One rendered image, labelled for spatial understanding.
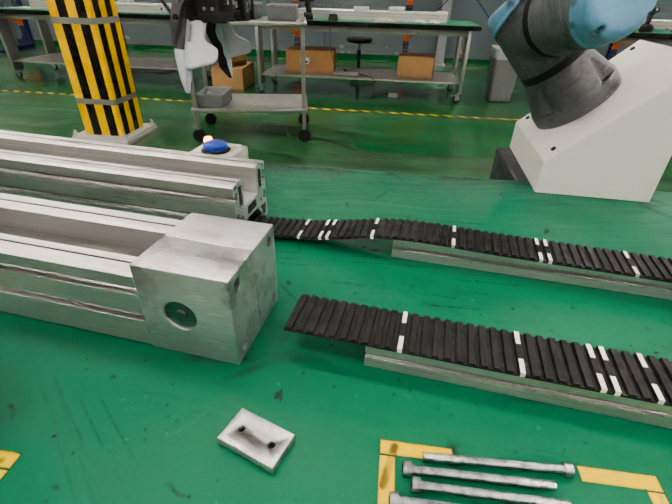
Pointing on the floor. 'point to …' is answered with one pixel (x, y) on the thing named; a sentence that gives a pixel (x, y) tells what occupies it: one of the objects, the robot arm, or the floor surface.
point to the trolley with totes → (217, 97)
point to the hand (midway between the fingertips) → (206, 82)
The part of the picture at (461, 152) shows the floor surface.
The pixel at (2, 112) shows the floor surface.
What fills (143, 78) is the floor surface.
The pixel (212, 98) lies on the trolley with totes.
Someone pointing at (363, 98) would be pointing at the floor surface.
